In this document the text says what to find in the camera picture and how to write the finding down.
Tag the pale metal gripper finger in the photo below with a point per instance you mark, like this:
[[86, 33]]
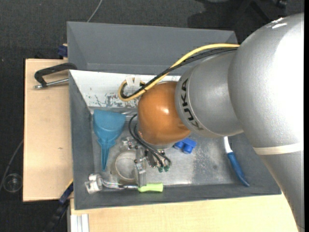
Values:
[[142, 176], [129, 144]]

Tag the blue plastic funnel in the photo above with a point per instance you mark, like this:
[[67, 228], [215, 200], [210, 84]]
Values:
[[106, 127]]

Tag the blue toy block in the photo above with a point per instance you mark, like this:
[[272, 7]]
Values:
[[186, 146]]

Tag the white plastic fitting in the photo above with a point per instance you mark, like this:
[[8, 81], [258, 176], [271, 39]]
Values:
[[93, 183]]

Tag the pale wood board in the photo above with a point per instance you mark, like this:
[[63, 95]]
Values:
[[46, 134]]

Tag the grey metal bin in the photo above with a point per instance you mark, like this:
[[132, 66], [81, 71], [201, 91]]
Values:
[[101, 45]]

